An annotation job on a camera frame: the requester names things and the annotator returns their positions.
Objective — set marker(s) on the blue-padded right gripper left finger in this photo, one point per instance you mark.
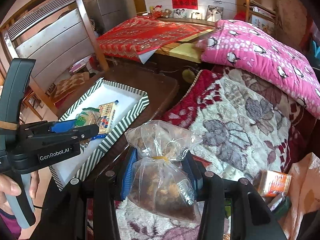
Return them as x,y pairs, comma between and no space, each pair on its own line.
65,213

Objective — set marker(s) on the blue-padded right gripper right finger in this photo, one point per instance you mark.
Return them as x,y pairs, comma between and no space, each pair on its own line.
250,216

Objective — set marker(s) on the green snack packet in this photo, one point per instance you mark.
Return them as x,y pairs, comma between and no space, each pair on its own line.
280,205

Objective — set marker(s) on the round biscuit clear packet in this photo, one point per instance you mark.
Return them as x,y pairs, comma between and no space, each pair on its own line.
86,118

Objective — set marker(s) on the clear bag of brown snacks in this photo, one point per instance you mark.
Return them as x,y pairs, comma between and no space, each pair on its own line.
158,184

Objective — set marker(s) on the colourful cracker packet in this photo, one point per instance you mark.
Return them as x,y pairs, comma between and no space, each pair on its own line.
107,113

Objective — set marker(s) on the person's left hand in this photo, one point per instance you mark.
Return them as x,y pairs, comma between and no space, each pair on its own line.
10,187

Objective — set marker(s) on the orange snack box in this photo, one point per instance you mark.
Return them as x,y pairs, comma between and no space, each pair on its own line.
271,183

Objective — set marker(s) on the pink cloth bag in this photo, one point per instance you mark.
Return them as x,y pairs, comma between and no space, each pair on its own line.
303,193

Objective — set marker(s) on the checked brown seat cushion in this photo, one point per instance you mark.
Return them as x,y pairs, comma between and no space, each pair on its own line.
68,86

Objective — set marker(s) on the floral red white blanket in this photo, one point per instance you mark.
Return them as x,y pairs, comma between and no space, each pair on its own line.
246,123

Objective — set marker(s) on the green striped white box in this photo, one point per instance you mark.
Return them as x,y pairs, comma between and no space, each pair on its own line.
119,105

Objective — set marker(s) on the wooden chair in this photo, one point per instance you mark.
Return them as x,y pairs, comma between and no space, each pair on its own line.
57,47

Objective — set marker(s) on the dark wooden side table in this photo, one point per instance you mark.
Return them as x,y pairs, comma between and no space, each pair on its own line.
161,91

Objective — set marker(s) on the red gold patterned cloth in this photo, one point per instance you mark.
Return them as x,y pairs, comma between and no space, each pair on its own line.
140,37

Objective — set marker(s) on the grey refrigerator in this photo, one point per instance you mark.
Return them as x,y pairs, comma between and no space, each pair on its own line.
106,14

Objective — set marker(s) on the pink penguin pillow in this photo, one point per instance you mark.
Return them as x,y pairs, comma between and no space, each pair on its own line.
242,45

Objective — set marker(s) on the santa plush toy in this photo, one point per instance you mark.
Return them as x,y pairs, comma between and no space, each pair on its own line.
157,12

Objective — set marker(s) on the framed wedding photo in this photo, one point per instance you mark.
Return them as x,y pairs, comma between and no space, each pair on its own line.
214,13

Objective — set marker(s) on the red banner sign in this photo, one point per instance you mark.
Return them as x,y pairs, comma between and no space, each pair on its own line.
185,4

